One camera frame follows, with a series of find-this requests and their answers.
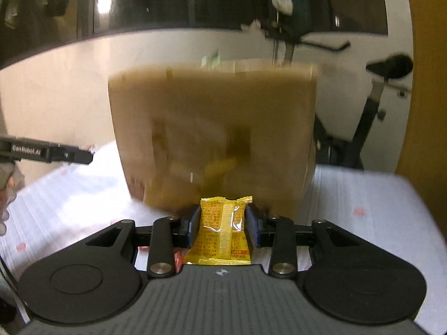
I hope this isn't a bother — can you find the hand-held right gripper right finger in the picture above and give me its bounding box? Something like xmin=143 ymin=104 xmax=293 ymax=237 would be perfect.
xmin=245 ymin=204 xmax=364 ymax=280

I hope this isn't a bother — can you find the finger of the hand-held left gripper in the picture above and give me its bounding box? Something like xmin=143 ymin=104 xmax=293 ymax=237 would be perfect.
xmin=46 ymin=142 xmax=95 ymax=165

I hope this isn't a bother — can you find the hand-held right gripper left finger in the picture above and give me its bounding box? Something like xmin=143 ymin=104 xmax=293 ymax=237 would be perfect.
xmin=85 ymin=205 xmax=202 ymax=279

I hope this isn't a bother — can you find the yellow snack packet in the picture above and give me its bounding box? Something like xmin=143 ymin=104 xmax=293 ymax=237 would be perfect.
xmin=183 ymin=195 xmax=253 ymax=266

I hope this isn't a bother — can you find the brown cardboard box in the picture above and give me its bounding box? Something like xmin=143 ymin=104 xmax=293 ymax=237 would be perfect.
xmin=108 ymin=61 xmax=320 ymax=217

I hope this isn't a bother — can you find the person's left hand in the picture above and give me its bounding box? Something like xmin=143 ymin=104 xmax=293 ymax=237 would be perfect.
xmin=0 ymin=161 xmax=26 ymax=235

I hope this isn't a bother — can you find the red snack packet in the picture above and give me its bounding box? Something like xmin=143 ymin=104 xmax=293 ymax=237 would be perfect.
xmin=138 ymin=246 xmax=191 ymax=274

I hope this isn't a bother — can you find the white printed table cover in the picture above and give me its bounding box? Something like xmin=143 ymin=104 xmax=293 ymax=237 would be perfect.
xmin=0 ymin=141 xmax=447 ymax=335

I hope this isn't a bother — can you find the black exercise bike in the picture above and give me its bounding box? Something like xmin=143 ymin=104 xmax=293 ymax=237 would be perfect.
xmin=241 ymin=17 xmax=414 ymax=171

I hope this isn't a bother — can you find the green snack packet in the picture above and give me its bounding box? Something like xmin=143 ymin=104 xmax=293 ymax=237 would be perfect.
xmin=201 ymin=51 xmax=221 ymax=68

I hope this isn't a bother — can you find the dark window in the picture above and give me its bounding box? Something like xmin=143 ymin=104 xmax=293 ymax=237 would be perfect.
xmin=0 ymin=0 xmax=390 ymax=71

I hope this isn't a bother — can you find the white crumpled cloth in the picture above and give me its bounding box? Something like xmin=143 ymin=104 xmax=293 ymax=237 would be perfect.
xmin=241 ymin=19 xmax=263 ymax=33

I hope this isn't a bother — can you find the brown wooden door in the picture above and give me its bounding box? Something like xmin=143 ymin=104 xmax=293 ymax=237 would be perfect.
xmin=396 ymin=0 xmax=447 ymax=191

